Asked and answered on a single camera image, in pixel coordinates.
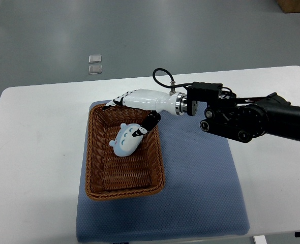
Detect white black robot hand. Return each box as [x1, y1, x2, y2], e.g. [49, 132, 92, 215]
[103, 89, 184, 137]

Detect light blue plush toy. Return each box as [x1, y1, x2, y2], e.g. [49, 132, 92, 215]
[109, 123, 148, 157]

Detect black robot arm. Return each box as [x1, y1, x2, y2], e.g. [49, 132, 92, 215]
[179, 82, 300, 143]

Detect brown wicker basket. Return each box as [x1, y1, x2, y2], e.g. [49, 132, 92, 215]
[84, 101, 165, 201]

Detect upper metal floor plate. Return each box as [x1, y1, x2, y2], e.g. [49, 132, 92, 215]
[88, 54, 102, 64]

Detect blue quilted mat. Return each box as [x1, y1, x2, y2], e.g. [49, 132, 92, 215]
[76, 111, 250, 242]

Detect brown cardboard box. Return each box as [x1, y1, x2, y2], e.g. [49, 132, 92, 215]
[277, 0, 300, 13]

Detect white table leg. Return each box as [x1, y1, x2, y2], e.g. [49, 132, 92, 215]
[253, 235, 267, 244]

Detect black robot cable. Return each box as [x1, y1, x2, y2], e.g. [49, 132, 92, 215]
[152, 68, 194, 95]

